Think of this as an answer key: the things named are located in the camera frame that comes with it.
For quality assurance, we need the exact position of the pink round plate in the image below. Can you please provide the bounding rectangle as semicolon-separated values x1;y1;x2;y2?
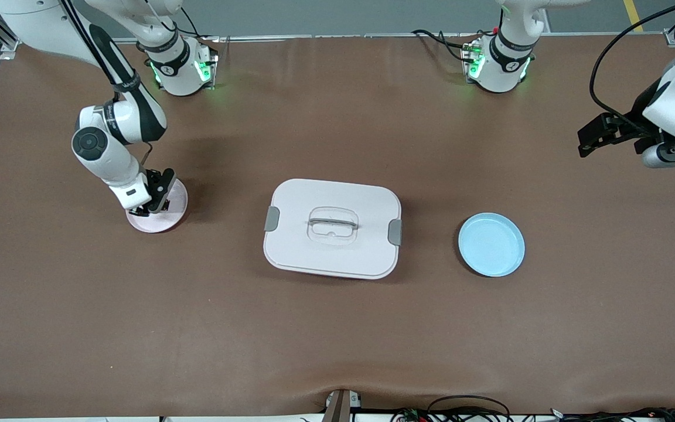
125;176;189;234

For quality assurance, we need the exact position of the light blue round plate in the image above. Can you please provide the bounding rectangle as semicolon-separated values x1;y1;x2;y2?
458;212;526;278

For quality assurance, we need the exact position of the white lidded storage box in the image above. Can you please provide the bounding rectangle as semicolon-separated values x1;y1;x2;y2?
263;178;403;280

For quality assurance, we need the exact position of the brown table cover mat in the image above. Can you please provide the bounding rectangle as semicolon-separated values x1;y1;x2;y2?
0;35;675;418

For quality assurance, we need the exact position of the black arm base cable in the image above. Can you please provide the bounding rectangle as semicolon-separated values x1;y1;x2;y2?
411;28;474;64

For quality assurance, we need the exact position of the silver table edge rail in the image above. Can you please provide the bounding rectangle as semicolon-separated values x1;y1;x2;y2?
103;33;669;43

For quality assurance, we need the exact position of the grey metal mounting post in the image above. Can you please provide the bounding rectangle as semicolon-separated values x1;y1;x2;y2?
321;389;363;422

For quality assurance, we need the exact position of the black looped cable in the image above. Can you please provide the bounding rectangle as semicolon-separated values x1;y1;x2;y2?
427;395;512;422

